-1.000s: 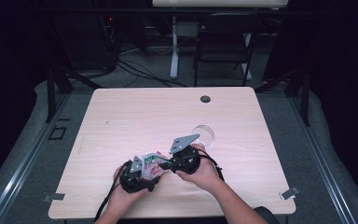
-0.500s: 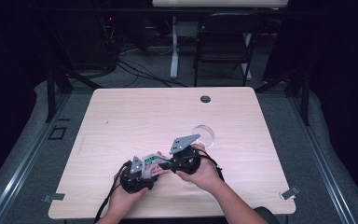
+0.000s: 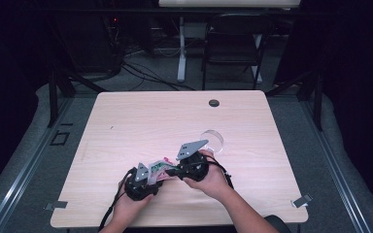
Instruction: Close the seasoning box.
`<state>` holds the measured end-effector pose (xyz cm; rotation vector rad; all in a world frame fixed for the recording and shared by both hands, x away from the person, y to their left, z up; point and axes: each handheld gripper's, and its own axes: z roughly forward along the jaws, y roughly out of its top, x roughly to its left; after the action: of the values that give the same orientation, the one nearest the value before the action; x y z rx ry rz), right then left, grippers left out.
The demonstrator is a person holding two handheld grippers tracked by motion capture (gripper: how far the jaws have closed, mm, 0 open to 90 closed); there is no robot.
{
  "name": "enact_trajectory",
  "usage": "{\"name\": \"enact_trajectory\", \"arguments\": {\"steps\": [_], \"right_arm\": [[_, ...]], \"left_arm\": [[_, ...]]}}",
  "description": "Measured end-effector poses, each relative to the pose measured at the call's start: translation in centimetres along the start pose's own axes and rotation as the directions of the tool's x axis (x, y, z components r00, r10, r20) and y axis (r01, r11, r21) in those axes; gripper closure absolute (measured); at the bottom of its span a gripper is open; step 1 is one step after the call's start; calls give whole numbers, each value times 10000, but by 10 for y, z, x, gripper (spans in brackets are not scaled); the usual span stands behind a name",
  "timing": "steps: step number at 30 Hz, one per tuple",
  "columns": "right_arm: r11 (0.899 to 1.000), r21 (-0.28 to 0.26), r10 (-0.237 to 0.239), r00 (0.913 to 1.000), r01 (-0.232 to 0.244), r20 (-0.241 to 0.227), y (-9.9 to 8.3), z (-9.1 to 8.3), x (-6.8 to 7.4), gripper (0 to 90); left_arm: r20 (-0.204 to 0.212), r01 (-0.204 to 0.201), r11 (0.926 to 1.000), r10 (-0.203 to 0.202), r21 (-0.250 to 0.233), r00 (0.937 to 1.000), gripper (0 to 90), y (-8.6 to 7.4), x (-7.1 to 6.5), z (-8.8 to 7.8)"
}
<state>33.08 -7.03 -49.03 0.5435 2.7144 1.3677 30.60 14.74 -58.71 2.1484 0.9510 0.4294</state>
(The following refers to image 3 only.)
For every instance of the black folding chair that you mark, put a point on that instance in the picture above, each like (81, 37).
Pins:
(236, 22)

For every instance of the person's right hand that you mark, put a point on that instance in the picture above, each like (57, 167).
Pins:
(212, 183)

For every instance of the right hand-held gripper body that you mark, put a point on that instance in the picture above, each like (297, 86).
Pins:
(194, 168)

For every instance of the dark round table grommet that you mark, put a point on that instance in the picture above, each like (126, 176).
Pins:
(213, 103)

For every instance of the pink and white plastic bag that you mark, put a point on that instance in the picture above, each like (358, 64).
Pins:
(157, 170)

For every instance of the person's dark clothing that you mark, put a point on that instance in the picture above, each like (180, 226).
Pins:
(275, 225)

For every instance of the white desk with white legs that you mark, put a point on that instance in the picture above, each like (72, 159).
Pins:
(230, 3)

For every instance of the clear glass measuring cup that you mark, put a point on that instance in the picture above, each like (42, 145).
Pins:
(219, 142)

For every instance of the aluminium floor rail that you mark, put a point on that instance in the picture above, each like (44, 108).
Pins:
(345, 191)
(14, 191)

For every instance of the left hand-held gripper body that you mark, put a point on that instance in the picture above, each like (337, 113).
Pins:
(139, 189)

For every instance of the grey tape piece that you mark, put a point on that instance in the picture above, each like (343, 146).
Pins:
(56, 205)
(302, 201)

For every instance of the grey box under white desk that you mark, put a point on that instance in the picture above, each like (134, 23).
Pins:
(194, 30)

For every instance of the dark equipment rack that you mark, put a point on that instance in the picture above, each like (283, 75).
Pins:
(90, 42)

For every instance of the black metal stand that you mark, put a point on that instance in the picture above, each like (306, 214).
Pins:
(318, 103)
(53, 97)

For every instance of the person's left hand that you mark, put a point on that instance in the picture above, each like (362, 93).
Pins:
(128, 208)

